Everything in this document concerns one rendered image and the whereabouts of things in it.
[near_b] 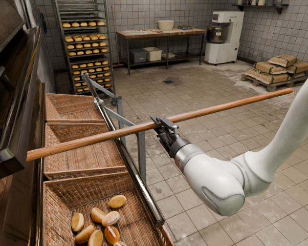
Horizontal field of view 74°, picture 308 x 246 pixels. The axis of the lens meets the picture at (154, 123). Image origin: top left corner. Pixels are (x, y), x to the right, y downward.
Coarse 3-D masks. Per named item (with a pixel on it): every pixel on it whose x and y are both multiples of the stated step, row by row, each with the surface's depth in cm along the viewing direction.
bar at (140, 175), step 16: (96, 96) 108; (112, 96) 157; (112, 112) 109; (112, 128) 81; (144, 144) 128; (128, 160) 65; (144, 160) 135; (144, 176) 142; (144, 192) 55; (160, 224) 49
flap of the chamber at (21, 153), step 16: (32, 32) 142; (16, 48) 102; (0, 64) 80; (16, 64) 74; (16, 80) 59; (32, 80) 58; (0, 96) 51; (32, 96) 51; (0, 112) 43; (16, 160) 29; (0, 176) 29
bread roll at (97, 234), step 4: (96, 232) 99; (100, 232) 101; (92, 236) 97; (96, 236) 98; (100, 236) 99; (88, 240) 97; (92, 240) 95; (96, 240) 97; (100, 240) 98; (88, 244) 95; (92, 244) 94; (96, 244) 96; (100, 244) 97
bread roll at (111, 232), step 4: (108, 228) 101; (112, 228) 101; (108, 232) 100; (112, 232) 99; (116, 232) 100; (108, 236) 99; (112, 236) 98; (116, 236) 99; (108, 240) 99; (112, 240) 98; (116, 240) 98; (112, 244) 98
